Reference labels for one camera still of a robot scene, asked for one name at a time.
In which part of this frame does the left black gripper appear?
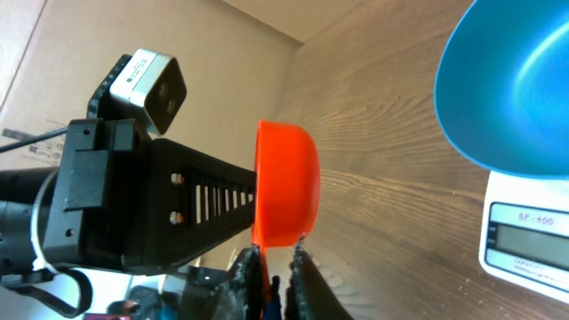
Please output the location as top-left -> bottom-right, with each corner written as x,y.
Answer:
42,119 -> 256,275

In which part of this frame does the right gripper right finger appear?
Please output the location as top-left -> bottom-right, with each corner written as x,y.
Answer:
284,242 -> 353,320

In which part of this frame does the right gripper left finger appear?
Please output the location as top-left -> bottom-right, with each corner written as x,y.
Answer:
211,246 -> 263,320

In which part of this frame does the orange measuring scoop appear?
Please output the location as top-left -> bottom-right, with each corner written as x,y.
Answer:
252,120 -> 321,302

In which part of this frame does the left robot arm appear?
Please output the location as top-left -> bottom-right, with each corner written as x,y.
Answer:
1,119 -> 256,276

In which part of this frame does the white kitchen scale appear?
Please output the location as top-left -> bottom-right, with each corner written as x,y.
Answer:
478,172 -> 568,303

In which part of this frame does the blue bowl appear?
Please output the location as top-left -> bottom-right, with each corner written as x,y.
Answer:
434,0 -> 568,180

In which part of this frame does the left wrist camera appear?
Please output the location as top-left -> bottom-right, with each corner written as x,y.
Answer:
86,48 -> 187,136

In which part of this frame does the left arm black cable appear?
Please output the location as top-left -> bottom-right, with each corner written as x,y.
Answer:
0,126 -> 70,155

